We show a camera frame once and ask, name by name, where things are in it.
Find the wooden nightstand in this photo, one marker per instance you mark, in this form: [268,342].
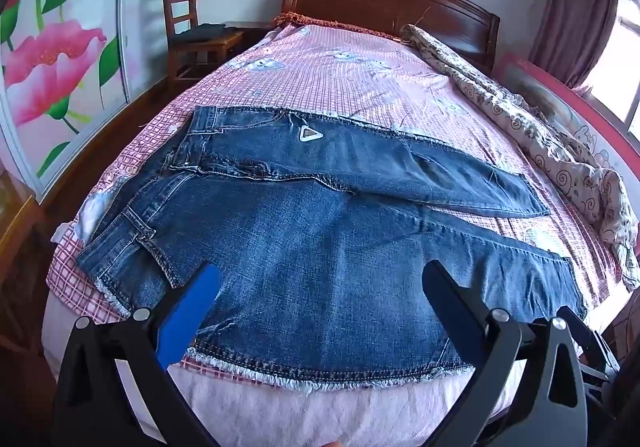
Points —
[250,29]

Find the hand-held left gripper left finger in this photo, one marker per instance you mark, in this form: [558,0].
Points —
[187,312]

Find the brown wooden furniture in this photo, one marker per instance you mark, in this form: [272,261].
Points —
[20,252]

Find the floral swirl quilt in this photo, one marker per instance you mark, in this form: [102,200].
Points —
[560,147]

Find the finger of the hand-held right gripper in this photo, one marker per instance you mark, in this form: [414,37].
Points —
[597,357]

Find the mauve curtain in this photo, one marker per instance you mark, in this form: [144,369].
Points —
[575,12]

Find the orange fringed cloth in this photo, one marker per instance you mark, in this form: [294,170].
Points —
[320,22]

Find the dark cloth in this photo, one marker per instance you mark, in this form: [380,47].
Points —
[207,32]

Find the blue denim pants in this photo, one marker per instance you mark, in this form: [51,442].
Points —
[320,247]

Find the window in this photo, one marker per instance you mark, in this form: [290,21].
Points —
[625,62]

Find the wooden chair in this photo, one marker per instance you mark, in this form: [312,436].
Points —
[180,2]

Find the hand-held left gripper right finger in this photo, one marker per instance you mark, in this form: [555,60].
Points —
[450,307]

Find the pink framed cartoon board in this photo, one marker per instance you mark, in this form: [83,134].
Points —
[545,87]

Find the pink checked bed sheet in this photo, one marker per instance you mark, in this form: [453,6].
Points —
[325,72]

